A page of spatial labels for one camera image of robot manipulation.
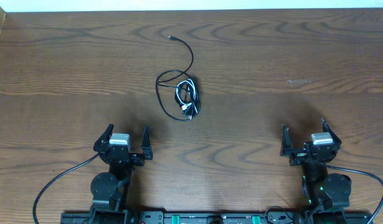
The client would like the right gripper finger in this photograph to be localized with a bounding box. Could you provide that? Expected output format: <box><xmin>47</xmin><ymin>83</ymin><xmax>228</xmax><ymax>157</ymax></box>
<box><xmin>280</xmin><ymin>124</ymin><xmax>293</xmax><ymax>156</ymax></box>
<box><xmin>321</xmin><ymin>118</ymin><xmax>342</xmax><ymax>145</ymax></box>

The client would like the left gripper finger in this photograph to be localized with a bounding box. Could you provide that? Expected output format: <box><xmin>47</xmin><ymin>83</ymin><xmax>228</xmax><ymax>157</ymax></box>
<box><xmin>141</xmin><ymin>126</ymin><xmax>153</xmax><ymax>160</ymax></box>
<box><xmin>93</xmin><ymin>124</ymin><xmax>114</xmax><ymax>152</ymax></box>

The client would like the short black cable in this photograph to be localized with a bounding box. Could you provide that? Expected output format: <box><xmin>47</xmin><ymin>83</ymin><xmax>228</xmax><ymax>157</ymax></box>
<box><xmin>177</xmin><ymin>78</ymin><xmax>201</xmax><ymax>121</ymax></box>

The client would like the long black cable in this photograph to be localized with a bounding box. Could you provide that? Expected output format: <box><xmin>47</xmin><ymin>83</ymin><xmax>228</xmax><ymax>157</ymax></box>
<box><xmin>155</xmin><ymin>35</ymin><xmax>198</xmax><ymax>122</ymax></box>

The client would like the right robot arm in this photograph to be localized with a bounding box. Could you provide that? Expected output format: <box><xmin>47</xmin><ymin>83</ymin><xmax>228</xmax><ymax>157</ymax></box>
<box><xmin>280</xmin><ymin>119</ymin><xmax>351</xmax><ymax>223</ymax></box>

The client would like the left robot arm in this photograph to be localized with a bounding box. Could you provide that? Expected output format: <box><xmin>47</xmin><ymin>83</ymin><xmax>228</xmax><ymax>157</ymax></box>
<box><xmin>89</xmin><ymin>124</ymin><xmax>153</xmax><ymax>224</ymax></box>

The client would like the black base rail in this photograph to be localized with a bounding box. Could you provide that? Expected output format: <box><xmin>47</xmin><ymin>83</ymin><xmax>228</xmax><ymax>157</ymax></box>
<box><xmin>60</xmin><ymin>210</ymin><xmax>370</xmax><ymax>224</ymax></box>

